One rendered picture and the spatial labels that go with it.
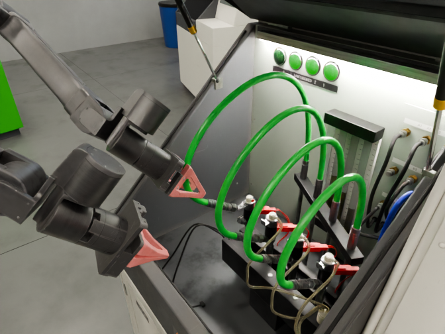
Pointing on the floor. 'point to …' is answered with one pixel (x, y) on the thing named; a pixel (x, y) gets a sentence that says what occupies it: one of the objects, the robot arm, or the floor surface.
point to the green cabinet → (8, 110)
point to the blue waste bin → (169, 22)
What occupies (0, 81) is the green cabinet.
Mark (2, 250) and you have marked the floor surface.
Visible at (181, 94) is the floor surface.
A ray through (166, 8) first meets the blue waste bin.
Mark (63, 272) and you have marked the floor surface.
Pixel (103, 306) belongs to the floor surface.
